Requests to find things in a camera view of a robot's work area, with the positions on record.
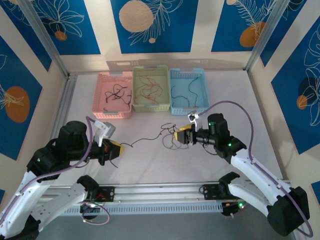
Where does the aluminium side rail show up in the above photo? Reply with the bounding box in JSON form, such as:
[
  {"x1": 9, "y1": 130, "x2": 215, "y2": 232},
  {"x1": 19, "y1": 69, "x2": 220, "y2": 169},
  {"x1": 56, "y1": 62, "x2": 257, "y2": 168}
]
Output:
[{"x1": 36, "y1": 73, "x2": 78, "y2": 186}]

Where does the pink plastic basket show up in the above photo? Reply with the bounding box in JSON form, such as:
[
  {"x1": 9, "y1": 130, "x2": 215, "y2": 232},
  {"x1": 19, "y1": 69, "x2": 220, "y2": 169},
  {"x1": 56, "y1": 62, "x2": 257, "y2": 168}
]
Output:
[{"x1": 91, "y1": 71, "x2": 133, "y2": 120}]

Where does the aluminium frame rail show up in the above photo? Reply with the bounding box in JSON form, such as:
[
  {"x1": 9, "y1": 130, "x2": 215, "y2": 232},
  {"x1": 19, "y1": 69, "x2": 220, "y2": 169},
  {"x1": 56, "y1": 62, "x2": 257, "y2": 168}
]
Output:
[{"x1": 21, "y1": 180, "x2": 298, "y2": 208}]

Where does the thin orange cable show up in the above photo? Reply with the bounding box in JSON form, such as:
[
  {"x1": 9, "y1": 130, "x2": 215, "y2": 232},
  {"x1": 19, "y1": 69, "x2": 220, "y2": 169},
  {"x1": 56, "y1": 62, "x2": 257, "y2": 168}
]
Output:
[
  {"x1": 134, "y1": 84, "x2": 161, "y2": 104},
  {"x1": 133, "y1": 83, "x2": 163, "y2": 105},
  {"x1": 138, "y1": 76, "x2": 163, "y2": 98}
]

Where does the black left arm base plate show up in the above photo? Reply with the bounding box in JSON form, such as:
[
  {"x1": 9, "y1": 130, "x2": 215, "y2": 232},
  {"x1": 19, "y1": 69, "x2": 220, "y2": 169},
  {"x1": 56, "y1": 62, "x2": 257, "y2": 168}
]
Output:
[{"x1": 96, "y1": 186, "x2": 116, "y2": 204}]

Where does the blue plastic basket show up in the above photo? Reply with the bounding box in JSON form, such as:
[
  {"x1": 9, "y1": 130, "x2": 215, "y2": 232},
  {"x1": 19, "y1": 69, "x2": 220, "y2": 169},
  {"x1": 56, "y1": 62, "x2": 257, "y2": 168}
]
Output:
[{"x1": 169, "y1": 67, "x2": 210, "y2": 116}]

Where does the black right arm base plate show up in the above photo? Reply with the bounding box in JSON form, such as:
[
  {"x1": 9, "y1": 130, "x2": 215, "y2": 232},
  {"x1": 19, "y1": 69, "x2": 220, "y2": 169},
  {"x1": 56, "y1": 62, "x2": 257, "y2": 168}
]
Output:
[{"x1": 202, "y1": 183, "x2": 250, "y2": 201}]

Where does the aluminium frame post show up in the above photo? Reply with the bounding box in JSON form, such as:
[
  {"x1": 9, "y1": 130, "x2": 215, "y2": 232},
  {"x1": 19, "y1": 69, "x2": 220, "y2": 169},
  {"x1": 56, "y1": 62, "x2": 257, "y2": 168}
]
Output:
[
  {"x1": 17, "y1": 0, "x2": 71, "y2": 79},
  {"x1": 242, "y1": 0, "x2": 293, "y2": 73}
]

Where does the green plastic basket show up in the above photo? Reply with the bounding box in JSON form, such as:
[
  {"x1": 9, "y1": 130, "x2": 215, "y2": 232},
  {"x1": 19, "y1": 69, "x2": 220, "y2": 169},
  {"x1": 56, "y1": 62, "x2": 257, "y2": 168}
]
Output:
[{"x1": 131, "y1": 64, "x2": 170, "y2": 113}]

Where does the long thin black cable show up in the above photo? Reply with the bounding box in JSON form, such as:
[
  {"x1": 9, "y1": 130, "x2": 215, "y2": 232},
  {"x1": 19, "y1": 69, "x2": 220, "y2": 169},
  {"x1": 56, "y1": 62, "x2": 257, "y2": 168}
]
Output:
[{"x1": 111, "y1": 134, "x2": 162, "y2": 169}]

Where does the thin dark green cable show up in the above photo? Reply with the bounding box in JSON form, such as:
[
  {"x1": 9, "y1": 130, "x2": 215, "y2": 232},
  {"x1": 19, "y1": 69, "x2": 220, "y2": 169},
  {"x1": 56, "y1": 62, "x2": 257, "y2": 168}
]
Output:
[
  {"x1": 170, "y1": 85, "x2": 190, "y2": 101},
  {"x1": 188, "y1": 76, "x2": 201, "y2": 109}
]

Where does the slotted white cable duct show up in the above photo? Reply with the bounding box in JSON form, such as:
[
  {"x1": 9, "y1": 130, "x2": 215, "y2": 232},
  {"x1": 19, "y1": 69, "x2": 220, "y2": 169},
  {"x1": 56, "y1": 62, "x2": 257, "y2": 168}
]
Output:
[{"x1": 31, "y1": 202, "x2": 224, "y2": 216}]

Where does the black electronics board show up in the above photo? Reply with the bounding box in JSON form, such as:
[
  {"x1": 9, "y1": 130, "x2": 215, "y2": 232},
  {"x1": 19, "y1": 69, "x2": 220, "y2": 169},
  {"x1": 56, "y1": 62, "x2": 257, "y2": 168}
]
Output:
[
  {"x1": 221, "y1": 201, "x2": 248, "y2": 218},
  {"x1": 79, "y1": 201, "x2": 101, "y2": 221}
]

